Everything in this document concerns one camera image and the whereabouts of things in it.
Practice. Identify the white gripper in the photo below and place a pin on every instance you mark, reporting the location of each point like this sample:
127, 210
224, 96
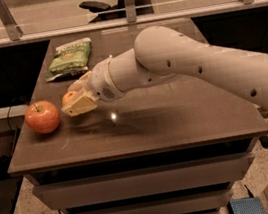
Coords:
100, 80

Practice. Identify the red apple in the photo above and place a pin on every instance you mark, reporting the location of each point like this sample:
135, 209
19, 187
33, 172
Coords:
42, 117

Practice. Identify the small orange fruit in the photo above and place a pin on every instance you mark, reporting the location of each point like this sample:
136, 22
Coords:
68, 97

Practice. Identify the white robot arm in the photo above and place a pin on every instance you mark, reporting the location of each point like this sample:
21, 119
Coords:
159, 54

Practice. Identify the green chip bag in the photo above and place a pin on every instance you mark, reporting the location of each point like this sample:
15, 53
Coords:
70, 59

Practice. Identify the grey drawer cabinet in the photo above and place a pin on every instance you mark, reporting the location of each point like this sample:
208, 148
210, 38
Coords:
176, 148

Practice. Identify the black office chair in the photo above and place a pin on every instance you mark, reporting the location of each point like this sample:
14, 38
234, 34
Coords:
104, 11

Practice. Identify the blue perforated box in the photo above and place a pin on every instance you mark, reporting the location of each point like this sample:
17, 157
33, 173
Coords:
246, 206

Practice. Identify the left metal glass bracket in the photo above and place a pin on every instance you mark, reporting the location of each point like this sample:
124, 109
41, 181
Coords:
13, 30

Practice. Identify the middle metal glass bracket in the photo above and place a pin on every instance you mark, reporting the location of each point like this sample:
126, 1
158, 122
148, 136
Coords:
129, 0

